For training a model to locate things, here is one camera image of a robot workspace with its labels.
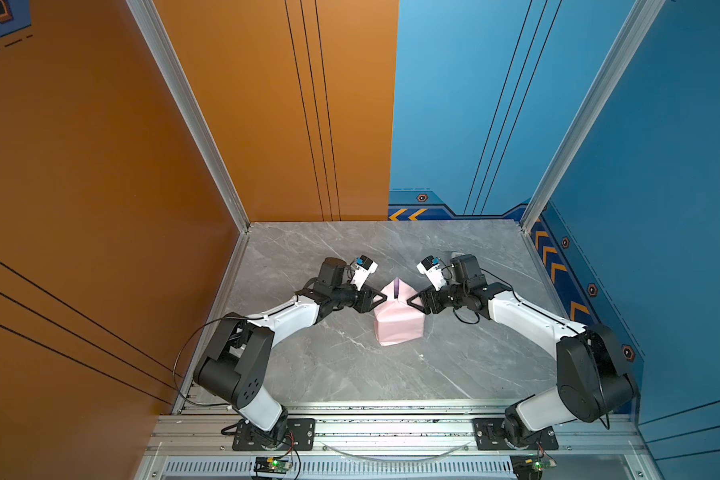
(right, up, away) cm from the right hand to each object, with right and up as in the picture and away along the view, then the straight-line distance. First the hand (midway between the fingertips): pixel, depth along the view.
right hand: (413, 299), depth 86 cm
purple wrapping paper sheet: (-6, -5, -5) cm, 9 cm away
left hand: (-9, +1, 0) cm, 9 cm away
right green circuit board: (+25, -37, -16) cm, 47 cm away
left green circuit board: (-36, -37, -15) cm, 54 cm away
